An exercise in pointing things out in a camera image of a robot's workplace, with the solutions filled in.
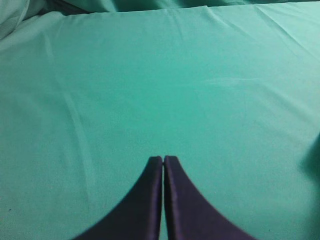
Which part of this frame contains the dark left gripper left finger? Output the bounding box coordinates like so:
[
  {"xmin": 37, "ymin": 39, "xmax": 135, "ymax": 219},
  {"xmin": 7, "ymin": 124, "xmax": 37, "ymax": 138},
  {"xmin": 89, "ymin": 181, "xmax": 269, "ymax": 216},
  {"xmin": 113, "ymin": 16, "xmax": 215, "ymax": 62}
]
[{"xmin": 75, "ymin": 156, "xmax": 163, "ymax": 240}]

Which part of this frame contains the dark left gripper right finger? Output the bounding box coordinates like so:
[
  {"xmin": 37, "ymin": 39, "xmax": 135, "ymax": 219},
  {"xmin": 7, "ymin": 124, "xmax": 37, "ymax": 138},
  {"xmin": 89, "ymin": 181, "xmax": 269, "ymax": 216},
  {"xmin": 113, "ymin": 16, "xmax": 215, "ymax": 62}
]
[{"xmin": 163, "ymin": 156, "xmax": 254, "ymax": 240}]

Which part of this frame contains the green cloth backdrop and cover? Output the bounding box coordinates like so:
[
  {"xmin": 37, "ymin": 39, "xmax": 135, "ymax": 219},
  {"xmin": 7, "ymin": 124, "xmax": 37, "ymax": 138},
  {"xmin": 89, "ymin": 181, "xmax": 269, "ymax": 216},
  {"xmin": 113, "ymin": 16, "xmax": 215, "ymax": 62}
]
[{"xmin": 0, "ymin": 1, "xmax": 320, "ymax": 240}]

